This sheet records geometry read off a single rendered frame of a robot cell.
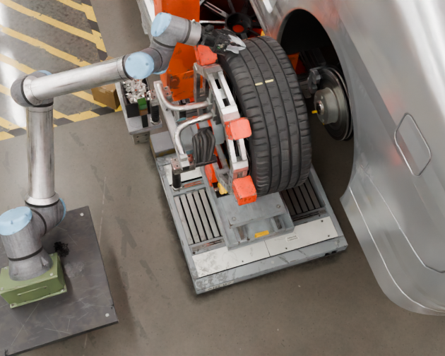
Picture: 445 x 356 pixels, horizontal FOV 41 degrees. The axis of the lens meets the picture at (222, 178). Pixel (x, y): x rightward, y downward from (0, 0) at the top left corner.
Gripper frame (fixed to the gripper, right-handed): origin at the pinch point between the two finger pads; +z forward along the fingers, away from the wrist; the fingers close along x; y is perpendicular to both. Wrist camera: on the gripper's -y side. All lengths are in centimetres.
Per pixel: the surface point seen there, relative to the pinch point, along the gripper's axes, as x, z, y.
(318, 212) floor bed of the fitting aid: -81, 88, -14
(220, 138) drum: -38.2, 3.8, 7.2
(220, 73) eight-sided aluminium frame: -11.4, -7.0, 5.7
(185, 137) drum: -41.3, -10.8, 6.0
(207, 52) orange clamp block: -8.5, -9.8, -6.8
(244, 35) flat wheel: -18, 40, -82
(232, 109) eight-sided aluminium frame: -18.5, -4.1, 21.2
